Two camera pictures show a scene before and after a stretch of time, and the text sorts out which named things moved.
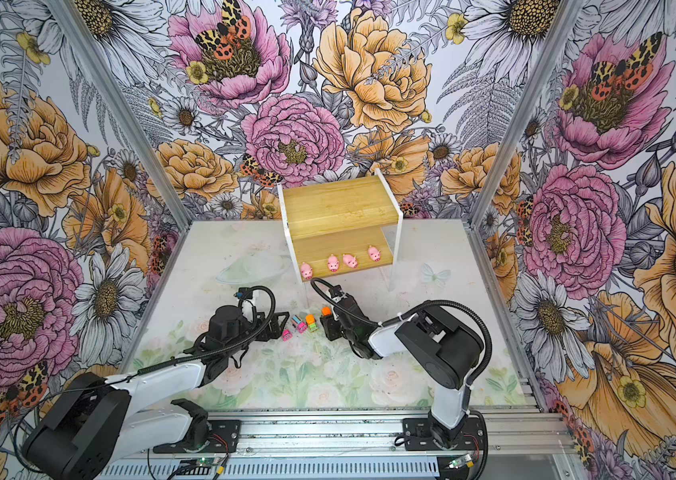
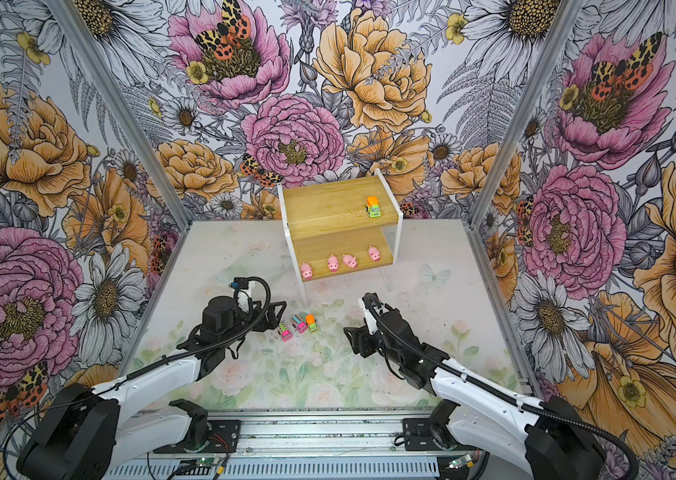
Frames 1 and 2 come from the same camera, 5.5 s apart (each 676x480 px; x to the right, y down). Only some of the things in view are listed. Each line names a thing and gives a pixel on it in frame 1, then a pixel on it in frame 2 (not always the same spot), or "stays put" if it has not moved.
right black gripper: (328, 327) → (360, 339)
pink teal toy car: (299, 324) stays put
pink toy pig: (333, 263) stays put
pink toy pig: (350, 260) stays put
